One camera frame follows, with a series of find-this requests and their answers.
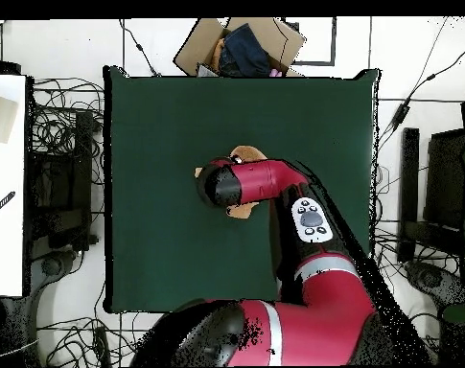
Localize black striped tool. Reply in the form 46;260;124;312
0;190;17;221

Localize tan terry towel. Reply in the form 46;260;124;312
194;144;267;220

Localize black power strip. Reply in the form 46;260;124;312
93;325;111;367

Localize black stand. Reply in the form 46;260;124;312
396;126;465;264
26;110;99;262

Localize thin black cable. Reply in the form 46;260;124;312
119;18;162;77

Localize brown cardboard box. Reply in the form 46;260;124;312
173;16;307;78

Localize dark green table cloth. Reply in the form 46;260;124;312
103;65;381;315

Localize white desk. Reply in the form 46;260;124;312
0;74;27;297

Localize black stand base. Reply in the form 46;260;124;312
28;248;83;300
404;260;465;311

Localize black cable tangle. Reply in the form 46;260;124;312
35;313;156;367
369;218;463;365
28;76;106;185

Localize dark blue jeans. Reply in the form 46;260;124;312
219;22;273;78

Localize black cable with adapter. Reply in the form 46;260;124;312
377;41;465;152

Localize orange cloth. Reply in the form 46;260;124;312
210;37;226;72

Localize beige box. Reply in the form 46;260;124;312
0;91;19;145

